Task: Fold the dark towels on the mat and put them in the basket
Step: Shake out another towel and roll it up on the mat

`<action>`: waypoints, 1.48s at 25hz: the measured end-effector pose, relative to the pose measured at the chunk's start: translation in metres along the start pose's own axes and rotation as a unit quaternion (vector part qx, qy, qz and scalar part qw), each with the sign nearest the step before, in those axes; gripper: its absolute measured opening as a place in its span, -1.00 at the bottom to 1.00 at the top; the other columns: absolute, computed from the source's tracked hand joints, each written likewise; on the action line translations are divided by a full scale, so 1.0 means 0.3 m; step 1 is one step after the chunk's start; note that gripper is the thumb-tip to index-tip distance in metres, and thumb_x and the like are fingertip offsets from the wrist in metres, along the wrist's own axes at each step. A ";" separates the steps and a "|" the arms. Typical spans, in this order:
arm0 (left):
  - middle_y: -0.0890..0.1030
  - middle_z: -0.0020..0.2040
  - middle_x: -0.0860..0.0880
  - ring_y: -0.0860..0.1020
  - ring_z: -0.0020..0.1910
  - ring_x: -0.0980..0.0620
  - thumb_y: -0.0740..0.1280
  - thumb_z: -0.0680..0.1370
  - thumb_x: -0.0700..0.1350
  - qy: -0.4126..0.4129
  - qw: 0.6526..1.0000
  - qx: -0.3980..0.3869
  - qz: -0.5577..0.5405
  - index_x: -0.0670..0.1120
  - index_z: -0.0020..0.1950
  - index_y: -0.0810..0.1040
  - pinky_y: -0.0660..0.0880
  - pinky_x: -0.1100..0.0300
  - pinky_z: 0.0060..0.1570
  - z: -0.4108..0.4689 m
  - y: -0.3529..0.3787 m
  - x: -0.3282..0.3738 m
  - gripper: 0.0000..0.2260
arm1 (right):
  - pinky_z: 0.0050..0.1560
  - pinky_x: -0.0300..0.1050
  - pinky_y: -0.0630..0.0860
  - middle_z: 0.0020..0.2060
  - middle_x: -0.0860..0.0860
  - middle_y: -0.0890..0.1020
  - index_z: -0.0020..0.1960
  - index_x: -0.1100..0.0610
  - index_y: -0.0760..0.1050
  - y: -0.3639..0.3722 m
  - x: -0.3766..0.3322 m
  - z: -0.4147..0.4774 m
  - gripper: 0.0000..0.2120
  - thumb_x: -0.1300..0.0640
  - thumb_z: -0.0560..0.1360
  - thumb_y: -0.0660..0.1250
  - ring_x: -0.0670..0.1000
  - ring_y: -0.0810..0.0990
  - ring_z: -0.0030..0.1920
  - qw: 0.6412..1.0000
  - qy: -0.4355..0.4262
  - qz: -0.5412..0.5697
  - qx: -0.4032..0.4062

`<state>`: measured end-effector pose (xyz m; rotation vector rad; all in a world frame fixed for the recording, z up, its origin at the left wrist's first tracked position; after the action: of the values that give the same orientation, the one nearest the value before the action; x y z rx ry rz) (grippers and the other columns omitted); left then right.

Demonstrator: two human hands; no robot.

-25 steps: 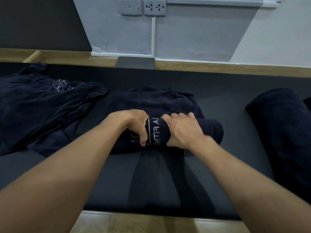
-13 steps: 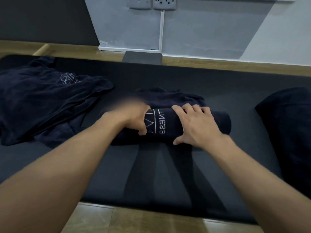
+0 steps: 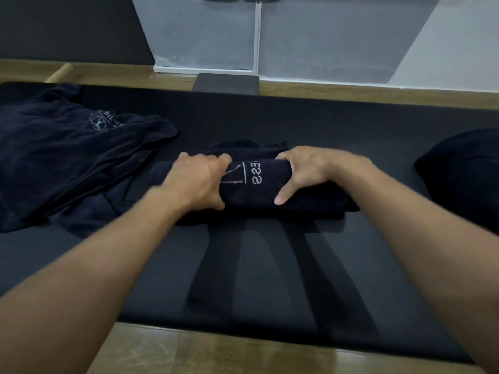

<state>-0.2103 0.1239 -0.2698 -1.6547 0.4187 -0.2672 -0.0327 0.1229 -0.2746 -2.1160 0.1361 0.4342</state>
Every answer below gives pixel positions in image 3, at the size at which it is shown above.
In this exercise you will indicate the person's right hand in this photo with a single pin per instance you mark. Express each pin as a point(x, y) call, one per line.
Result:
point(312, 163)

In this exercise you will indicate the person's left hand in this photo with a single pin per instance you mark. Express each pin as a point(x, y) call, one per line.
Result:
point(191, 179)

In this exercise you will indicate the person's right thumb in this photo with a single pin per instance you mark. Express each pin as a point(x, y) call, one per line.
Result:
point(285, 192)

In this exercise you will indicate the person's left thumb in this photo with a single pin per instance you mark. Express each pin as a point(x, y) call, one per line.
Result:
point(219, 198)

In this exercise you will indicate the navy towel with line print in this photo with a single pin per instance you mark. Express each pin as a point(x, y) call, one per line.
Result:
point(257, 190)

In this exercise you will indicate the person's right forearm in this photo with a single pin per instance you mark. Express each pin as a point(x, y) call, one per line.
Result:
point(421, 237)

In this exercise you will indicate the person's left forearm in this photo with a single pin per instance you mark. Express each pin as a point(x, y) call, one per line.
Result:
point(89, 276)

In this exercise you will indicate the black table mat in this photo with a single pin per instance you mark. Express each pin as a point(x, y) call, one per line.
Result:
point(273, 276)

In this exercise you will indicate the navy towel with round logo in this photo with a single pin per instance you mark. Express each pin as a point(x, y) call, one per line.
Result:
point(58, 159)

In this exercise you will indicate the rolled navy towel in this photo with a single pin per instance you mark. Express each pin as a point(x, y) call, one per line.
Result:
point(464, 171)

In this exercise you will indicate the wooden stick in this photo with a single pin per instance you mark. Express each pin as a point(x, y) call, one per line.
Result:
point(58, 73)

